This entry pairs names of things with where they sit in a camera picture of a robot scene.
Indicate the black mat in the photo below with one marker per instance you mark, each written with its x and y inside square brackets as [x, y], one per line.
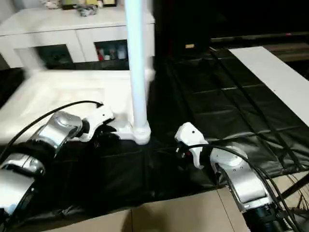
[229, 108]

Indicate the white plastic table top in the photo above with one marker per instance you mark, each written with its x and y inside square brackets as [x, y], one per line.
[60, 87]

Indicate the white plastic table leg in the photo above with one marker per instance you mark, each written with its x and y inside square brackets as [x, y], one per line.
[150, 71]
[38, 58]
[137, 72]

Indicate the dark crumpled plastic bag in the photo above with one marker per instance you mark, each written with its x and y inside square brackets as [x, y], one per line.
[88, 10]

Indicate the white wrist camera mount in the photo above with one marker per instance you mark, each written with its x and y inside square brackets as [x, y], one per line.
[190, 135]
[99, 118]

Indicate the small yellow tag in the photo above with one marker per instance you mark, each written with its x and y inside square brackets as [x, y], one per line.
[189, 46]

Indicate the black metal bar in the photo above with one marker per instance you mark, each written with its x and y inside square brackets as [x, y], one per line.
[253, 36]

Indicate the white flat panel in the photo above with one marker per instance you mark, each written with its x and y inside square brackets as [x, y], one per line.
[272, 77]

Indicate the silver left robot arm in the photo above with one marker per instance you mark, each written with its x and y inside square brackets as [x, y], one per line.
[58, 128]

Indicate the white cabinet with glass doors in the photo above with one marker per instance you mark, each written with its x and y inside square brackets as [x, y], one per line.
[48, 26]

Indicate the black folding table frame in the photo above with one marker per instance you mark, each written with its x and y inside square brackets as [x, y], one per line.
[294, 187]

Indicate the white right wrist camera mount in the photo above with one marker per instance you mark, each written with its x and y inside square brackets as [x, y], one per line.
[190, 135]

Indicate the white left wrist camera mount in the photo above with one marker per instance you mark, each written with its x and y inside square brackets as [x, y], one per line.
[99, 118]

